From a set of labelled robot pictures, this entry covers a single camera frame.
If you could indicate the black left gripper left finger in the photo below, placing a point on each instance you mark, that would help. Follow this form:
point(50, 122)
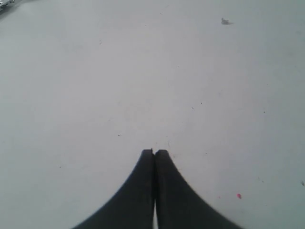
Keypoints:
point(132, 206)

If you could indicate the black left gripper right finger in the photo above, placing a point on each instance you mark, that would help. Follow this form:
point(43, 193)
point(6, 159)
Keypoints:
point(178, 206)

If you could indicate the small clear plastic scrap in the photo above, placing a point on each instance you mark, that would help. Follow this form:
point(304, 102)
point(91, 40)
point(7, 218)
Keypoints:
point(225, 22)

